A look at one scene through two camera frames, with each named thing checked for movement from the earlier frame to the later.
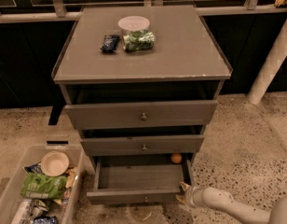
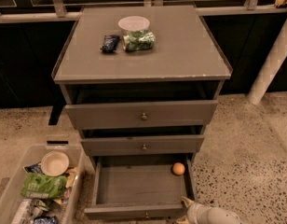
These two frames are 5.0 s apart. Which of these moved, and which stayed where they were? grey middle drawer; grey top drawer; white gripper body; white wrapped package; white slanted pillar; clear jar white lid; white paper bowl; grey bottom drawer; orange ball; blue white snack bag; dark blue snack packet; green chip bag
Moved: white gripper body; grey bottom drawer; orange ball
Stayed: white slanted pillar; green chip bag; blue white snack bag; dark blue snack packet; grey middle drawer; white wrapped package; clear jar white lid; white paper bowl; grey top drawer
